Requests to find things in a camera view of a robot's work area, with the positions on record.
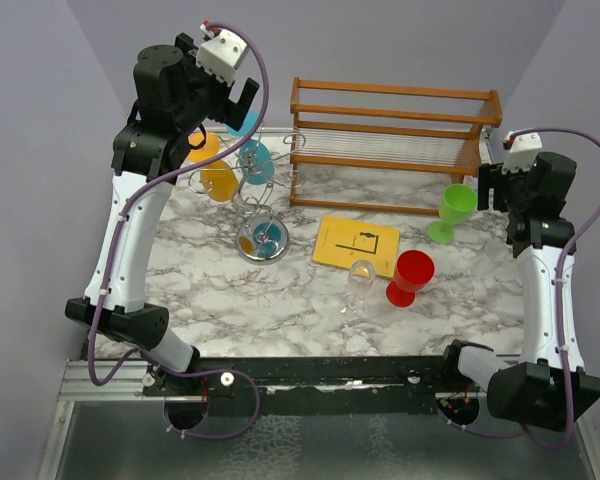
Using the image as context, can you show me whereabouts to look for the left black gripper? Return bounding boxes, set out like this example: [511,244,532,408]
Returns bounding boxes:
[174,34,257,133]

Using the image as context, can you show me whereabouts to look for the green plastic wine glass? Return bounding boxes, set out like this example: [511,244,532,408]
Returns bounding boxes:
[427,183,478,244]

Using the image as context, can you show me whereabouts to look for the blue plastic wine glass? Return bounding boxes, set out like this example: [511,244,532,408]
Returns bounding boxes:
[225,110,275,185]

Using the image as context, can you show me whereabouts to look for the orange plastic wine glass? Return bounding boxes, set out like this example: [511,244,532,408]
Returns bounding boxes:
[186,132,239,203]

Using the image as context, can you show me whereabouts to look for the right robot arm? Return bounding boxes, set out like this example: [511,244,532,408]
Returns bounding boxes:
[439,152,600,432]

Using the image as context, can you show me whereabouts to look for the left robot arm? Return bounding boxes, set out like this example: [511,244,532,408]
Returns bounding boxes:
[65,22,269,395]

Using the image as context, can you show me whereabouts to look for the wooden shelf rack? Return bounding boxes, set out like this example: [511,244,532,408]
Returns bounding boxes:
[289,76,504,217]

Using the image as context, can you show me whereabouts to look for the clear small glass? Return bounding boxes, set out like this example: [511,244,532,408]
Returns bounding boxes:
[448,272,475,301]

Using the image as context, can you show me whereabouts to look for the red plastic wine glass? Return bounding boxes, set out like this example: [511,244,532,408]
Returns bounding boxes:
[386,250,435,308]

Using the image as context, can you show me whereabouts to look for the chrome wine glass rack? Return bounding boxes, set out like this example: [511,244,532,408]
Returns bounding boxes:
[219,129,306,266]

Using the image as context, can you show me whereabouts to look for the clear champagne flute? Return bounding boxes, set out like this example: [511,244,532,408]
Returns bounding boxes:
[339,260,376,319]

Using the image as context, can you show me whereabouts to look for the yellow book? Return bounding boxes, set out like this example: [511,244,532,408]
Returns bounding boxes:
[312,215,400,279]

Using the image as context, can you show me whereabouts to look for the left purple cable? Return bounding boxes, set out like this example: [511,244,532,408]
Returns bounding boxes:
[87,20,270,441]

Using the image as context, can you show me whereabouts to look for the purple cable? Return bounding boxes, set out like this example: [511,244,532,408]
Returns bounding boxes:
[438,127,600,451]
[87,20,270,441]

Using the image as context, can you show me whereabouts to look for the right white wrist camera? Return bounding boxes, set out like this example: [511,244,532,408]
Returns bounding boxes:
[501,131,543,175]

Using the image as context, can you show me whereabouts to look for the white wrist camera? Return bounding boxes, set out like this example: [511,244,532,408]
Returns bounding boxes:
[501,131,543,175]
[195,21,249,87]

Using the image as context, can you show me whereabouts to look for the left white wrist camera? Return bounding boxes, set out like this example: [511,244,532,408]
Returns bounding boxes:
[195,21,249,87]

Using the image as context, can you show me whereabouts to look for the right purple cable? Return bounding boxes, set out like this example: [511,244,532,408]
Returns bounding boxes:
[438,127,600,451]

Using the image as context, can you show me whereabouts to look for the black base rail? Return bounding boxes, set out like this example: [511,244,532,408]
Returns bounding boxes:
[143,356,486,417]

